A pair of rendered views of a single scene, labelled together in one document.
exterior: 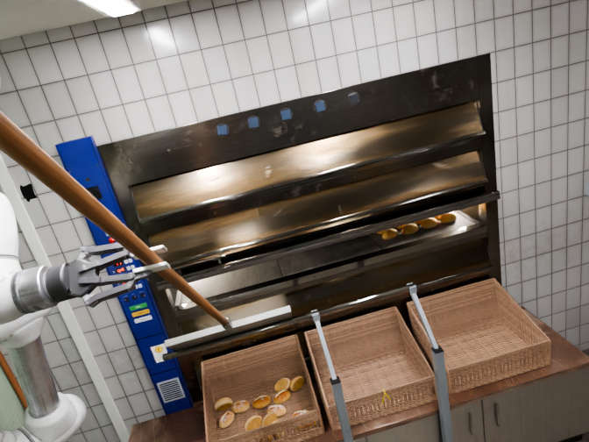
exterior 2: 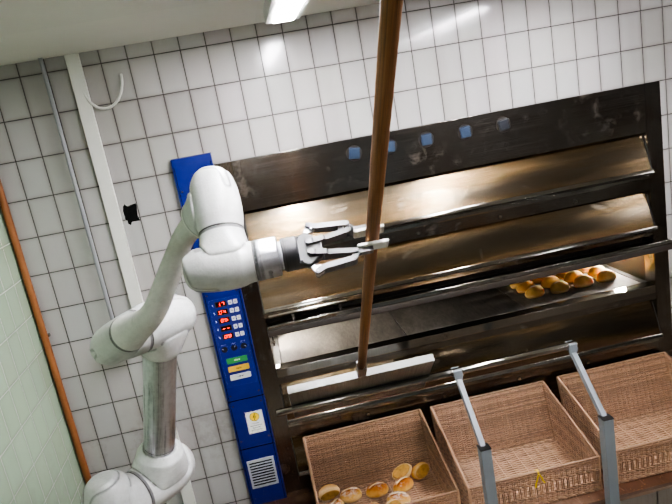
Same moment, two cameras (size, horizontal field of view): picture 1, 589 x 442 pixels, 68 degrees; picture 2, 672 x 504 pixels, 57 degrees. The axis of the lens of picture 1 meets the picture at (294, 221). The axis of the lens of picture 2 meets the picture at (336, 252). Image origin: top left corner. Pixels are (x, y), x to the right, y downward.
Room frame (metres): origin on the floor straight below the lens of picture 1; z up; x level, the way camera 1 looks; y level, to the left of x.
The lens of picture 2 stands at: (-0.50, 0.41, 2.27)
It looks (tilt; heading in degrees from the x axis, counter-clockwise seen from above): 14 degrees down; 359
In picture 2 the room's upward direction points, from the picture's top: 10 degrees counter-clockwise
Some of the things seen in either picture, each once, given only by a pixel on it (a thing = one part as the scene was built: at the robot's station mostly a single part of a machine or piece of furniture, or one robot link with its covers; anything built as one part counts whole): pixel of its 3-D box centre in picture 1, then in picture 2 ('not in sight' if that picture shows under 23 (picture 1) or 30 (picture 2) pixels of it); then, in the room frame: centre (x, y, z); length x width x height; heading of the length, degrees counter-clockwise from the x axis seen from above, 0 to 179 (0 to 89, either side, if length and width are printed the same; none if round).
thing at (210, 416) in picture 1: (259, 395); (378, 477); (1.82, 0.38, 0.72); 0.56 x 0.49 x 0.28; 96
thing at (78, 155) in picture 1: (169, 264); (245, 329); (2.96, 0.97, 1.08); 1.93 x 0.16 x 2.15; 5
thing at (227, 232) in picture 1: (322, 206); (461, 249); (2.13, -0.16, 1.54); 1.79 x 0.11 x 0.19; 95
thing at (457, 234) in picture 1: (334, 268); (470, 328); (2.16, -0.16, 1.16); 1.80 x 0.06 x 0.04; 95
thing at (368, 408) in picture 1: (366, 363); (510, 445); (1.87, -0.21, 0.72); 0.56 x 0.49 x 0.28; 95
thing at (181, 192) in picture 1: (313, 158); (453, 191); (2.13, -0.16, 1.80); 1.79 x 0.11 x 0.19; 95
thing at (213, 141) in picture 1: (304, 118); (445, 145); (2.16, -0.16, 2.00); 1.80 x 0.08 x 0.21; 95
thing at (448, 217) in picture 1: (401, 211); (545, 270); (2.63, -0.70, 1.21); 0.61 x 0.48 x 0.06; 5
